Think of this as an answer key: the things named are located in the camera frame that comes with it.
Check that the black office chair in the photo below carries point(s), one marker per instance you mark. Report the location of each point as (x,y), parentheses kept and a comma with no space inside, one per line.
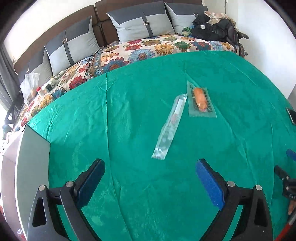
(10,113)

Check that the clear plastic bag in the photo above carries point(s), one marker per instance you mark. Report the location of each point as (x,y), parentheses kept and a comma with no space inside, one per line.
(29,83)

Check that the brown padded headboard panel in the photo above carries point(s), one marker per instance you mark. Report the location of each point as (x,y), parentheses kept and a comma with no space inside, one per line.
(101,14)
(57,25)

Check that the green small item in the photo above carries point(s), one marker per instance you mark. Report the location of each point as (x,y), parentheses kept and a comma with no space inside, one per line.
(186,30)

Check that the floral blanket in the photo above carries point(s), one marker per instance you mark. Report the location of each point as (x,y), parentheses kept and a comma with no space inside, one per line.
(148,48)

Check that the grey two-tone pillow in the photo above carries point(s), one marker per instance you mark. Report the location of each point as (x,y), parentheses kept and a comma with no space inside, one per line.
(39,67)
(138,23)
(74,46)
(182,16)

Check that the person's right hand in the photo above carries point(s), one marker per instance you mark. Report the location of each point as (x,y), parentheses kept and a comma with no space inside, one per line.
(291,208)

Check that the beige cloth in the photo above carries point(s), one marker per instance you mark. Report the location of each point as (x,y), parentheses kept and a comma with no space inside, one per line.
(217,16)

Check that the black bag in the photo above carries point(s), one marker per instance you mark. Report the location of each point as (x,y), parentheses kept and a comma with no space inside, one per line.
(208,32)

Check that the green tablecloth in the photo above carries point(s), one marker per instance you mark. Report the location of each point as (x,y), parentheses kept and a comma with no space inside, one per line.
(138,104)

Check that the white cardboard box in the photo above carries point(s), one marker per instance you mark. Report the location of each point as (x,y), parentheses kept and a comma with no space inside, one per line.
(30,162)

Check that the white power strip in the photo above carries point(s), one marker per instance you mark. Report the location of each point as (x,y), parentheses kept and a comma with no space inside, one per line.
(52,81)

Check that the dark chair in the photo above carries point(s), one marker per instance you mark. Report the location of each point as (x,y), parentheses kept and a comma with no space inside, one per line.
(242,34)

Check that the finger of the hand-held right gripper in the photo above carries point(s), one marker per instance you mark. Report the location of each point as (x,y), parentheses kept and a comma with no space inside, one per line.
(291,154)
(281,172)

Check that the black power adapter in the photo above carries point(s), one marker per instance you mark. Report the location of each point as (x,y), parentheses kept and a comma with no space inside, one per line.
(49,87)

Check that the sausage in clear packet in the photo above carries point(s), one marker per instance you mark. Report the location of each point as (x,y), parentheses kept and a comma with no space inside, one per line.
(200,98)

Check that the white bottle red cap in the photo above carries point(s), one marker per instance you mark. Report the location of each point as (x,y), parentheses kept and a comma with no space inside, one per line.
(40,91)

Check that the grey curtain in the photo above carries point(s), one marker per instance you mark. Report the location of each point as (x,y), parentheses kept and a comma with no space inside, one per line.
(7,76)

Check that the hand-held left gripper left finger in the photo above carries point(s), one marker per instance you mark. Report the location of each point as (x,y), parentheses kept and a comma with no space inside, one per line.
(91,183)

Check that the clear long snack packet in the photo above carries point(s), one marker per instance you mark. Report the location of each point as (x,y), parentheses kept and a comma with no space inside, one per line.
(170,127)

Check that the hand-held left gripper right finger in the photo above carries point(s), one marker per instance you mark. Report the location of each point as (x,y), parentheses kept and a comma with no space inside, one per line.
(209,183)

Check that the smartphone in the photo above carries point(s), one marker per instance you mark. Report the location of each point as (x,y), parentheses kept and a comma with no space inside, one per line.
(291,114)

